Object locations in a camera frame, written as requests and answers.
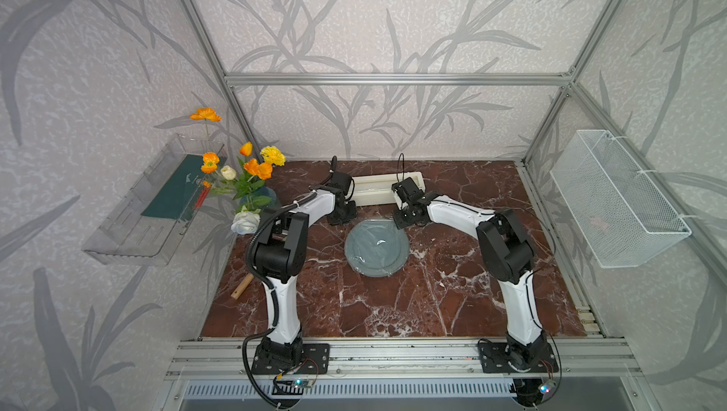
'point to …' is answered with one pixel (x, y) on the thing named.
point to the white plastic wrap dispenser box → (377, 190)
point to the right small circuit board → (547, 386)
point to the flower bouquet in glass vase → (248, 185)
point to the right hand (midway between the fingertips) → (399, 215)
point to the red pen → (202, 198)
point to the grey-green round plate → (377, 248)
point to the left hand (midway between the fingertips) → (350, 216)
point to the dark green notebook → (178, 195)
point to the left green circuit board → (302, 383)
